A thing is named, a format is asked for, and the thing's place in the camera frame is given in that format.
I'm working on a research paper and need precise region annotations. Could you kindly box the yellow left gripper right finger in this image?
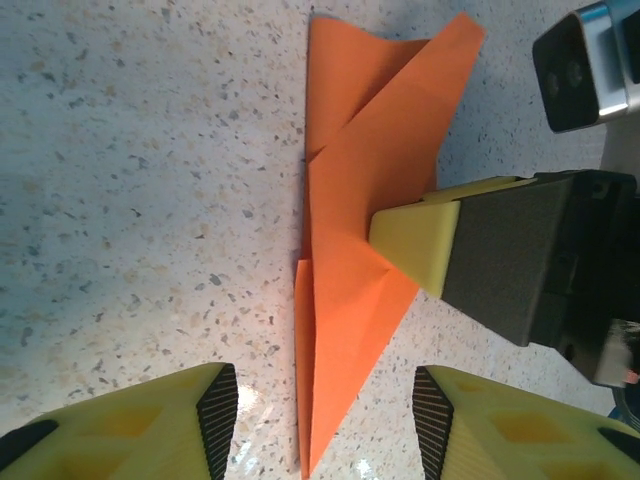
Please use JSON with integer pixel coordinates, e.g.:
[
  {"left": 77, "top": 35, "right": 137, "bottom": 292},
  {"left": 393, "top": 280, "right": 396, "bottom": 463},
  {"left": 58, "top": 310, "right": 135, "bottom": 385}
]
[{"left": 413, "top": 363, "right": 640, "bottom": 480}]

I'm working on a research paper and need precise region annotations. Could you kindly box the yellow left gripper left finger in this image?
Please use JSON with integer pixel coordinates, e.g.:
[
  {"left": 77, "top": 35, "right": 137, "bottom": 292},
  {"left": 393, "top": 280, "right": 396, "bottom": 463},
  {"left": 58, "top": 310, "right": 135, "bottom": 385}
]
[{"left": 0, "top": 362, "right": 241, "bottom": 480}]

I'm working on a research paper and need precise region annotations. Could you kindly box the orange paper sheet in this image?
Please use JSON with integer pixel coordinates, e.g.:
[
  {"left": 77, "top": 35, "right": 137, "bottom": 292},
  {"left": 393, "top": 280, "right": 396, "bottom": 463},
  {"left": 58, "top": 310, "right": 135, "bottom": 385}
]
[{"left": 294, "top": 12, "right": 488, "bottom": 477}]

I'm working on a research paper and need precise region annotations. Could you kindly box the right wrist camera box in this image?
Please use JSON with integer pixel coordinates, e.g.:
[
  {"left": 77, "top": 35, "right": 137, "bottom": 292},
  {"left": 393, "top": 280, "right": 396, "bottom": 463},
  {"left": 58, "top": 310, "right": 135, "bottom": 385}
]
[{"left": 531, "top": 0, "right": 640, "bottom": 135}]

